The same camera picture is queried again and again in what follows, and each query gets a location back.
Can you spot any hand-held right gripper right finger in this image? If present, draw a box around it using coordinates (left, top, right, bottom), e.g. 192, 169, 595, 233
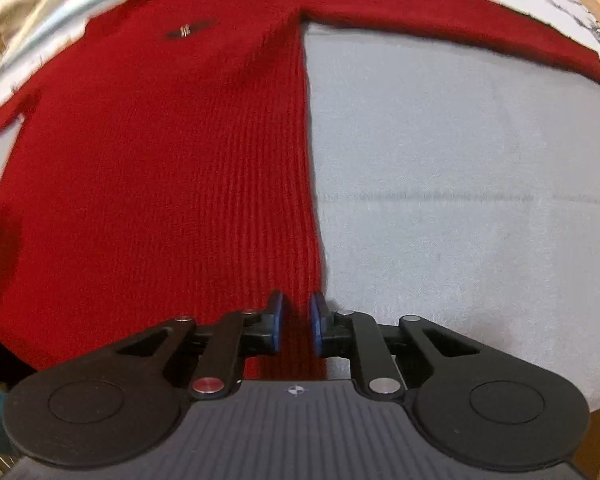
307, 292, 482, 404

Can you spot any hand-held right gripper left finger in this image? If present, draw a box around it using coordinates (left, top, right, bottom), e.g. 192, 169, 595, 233
113, 289, 286, 403

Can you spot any red knit sweater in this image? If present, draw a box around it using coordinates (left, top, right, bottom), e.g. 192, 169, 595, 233
0, 0, 600, 382

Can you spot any grey blanket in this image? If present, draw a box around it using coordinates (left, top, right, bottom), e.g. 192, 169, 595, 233
300, 24, 600, 413

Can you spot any light blue cloth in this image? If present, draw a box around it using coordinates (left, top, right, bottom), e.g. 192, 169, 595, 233
0, 0, 193, 68

